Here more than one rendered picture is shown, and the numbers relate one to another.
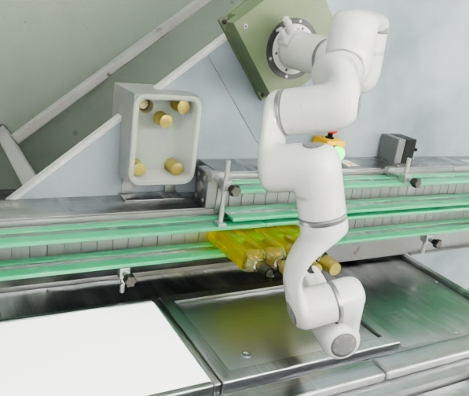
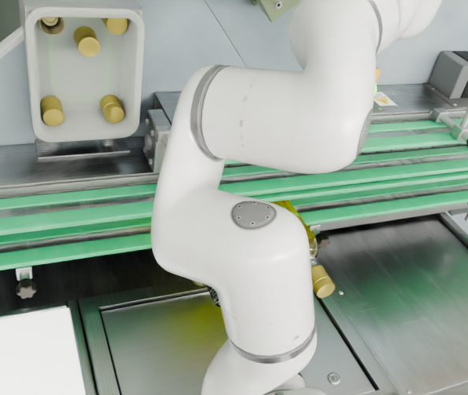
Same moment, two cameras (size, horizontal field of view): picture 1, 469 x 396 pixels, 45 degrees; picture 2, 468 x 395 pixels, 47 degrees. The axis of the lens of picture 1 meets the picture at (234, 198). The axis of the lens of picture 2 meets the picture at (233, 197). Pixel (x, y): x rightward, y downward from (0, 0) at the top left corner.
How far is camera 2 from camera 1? 0.60 m
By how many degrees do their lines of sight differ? 18
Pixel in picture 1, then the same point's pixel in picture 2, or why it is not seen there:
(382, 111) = (447, 19)
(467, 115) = not seen: outside the picture
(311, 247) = (241, 382)
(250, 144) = not seen: hidden behind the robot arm
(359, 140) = (404, 60)
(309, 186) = (234, 300)
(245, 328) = (186, 364)
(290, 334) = not seen: hidden behind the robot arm
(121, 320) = (10, 346)
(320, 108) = (278, 138)
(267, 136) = (172, 175)
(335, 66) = (323, 42)
